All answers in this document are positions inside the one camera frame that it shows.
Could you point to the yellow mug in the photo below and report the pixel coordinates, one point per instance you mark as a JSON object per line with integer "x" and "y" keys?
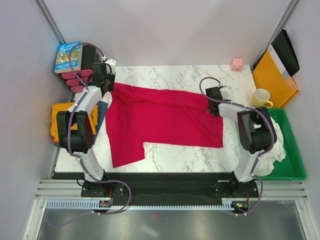
{"x": 261, "y": 98}

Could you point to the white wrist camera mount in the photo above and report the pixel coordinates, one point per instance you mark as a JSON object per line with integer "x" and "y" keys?
{"x": 110, "y": 65}

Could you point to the black pink drawer organizer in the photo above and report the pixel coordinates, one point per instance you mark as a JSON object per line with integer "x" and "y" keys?
{"x": 89, "y": 56}

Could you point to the white crumpled t-shirt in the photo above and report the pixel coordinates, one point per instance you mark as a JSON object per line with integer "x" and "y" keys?
{"x": 265, "y": 166}

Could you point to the orange folder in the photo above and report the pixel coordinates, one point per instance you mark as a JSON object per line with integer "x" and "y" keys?
{"x": 270, "y": 74}

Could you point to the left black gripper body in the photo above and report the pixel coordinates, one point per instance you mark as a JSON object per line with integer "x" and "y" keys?
{"x": 110, "y": 79}

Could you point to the yellow folded t-shirt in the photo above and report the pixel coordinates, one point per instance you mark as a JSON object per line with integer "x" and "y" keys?
{"x": 57, "y": 107}

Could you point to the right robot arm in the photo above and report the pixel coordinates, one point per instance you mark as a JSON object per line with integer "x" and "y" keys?
{"x": 255, "y": 130}

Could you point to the blue folded t-shirt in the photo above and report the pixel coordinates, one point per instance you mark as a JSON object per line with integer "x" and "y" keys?
{"x": 102, "y": 108}

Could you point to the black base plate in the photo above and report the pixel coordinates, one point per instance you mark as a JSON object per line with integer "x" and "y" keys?
{"x": 215, "y": 185}

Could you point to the white slotted cable duct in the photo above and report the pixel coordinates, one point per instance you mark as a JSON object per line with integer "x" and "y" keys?
{"x": 95, "y": 204}

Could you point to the blue treehouse book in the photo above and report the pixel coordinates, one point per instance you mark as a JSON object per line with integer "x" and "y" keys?
{"x": 66, "y": 54}

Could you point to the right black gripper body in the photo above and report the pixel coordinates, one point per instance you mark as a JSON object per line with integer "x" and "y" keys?
{"x": 208, "y": 110}

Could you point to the orange folded t-shirt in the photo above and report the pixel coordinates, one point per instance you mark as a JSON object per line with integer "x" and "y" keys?
{"x": 55, "y": 140}

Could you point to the pink cube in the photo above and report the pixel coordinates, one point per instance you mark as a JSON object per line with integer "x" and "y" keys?
{"x": 236, "y": 64}

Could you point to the red t-shirt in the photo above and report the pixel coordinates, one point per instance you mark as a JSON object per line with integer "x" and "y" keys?
{"x": 140, "y": 115}

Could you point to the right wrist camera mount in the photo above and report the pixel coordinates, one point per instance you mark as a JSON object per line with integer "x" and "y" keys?
{"x": 225, "y": 91}

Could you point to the green plastic bin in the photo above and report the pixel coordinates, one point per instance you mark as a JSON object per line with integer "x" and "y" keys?
{"x": 291, "y": 168}

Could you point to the black white folder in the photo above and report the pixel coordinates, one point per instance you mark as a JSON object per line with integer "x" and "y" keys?
{"x": 286, "y": 53}

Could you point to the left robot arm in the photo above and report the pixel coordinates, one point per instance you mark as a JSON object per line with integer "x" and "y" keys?
{"x": 75, "y": 132}

